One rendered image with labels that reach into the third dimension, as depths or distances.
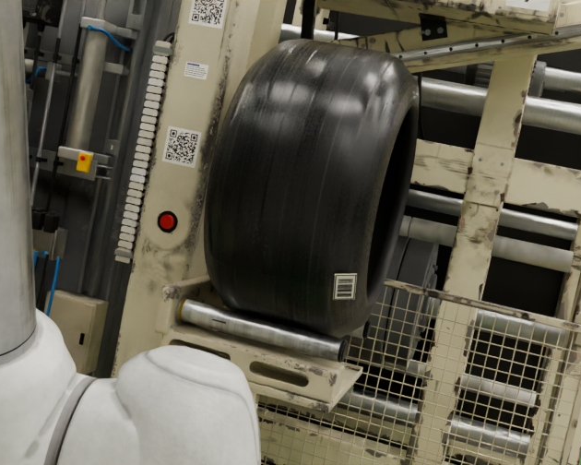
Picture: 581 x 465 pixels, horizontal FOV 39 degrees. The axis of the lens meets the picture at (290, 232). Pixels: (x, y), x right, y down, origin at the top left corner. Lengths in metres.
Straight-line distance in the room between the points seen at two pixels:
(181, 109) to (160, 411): 1.06
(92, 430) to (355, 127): 0.83
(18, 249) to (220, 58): 1.07
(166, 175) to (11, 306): 1.04
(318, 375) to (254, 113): 0.50
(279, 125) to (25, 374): 0.82
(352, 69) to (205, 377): 0.88
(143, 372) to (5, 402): 0.12
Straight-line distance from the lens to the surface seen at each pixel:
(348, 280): 1.48
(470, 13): 1.94
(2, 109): 0.65
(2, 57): 0.64
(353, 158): 1.43
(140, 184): 1.78
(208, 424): 0.77
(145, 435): 0.77
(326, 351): 1.59
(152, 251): 1.76
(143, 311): 1.78
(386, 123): 1.49
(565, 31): 2.04
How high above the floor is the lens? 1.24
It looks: 5 degrees down
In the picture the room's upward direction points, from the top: 12 degrees clockwise
